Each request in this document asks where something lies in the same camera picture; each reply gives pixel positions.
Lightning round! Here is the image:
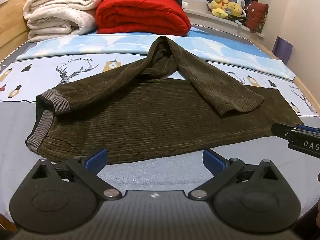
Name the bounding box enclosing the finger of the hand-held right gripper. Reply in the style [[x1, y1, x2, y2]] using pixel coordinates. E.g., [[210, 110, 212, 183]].
[[271, 122, 320, 139]]

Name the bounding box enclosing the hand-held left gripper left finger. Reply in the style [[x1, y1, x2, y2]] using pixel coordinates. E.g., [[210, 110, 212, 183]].
[[26, 148, 123, 201]]

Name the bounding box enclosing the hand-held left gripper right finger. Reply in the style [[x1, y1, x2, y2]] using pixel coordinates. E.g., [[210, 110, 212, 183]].
[[187, 149, 286, 201]]

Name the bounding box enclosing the olive green knit sweater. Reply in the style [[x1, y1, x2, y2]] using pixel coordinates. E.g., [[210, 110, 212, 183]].
[[26, 36, 304, 166]]

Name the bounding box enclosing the deer print bed sheet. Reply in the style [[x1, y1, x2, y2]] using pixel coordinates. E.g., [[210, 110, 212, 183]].
[[0, 52, 320, 230]]

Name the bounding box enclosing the dark red pillow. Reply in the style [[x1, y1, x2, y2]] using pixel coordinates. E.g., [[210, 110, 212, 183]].
[[245, 1, 269, 33]]

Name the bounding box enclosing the grey window ledge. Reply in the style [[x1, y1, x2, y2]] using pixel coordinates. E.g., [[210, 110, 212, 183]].
[[182, 5, 253, 40]]

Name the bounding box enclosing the yellow plush duck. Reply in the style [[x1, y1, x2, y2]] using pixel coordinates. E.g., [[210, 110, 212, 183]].
[[211, 0, 229, 18], [225, 1, 244, 18]]

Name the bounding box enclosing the red folded blanket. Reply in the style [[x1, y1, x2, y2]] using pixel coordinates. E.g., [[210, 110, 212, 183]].
[[95, 0, 192, 37]]

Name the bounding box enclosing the white folded quilt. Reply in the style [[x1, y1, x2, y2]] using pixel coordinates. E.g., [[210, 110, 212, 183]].
[[22, 0, 102, 43]]

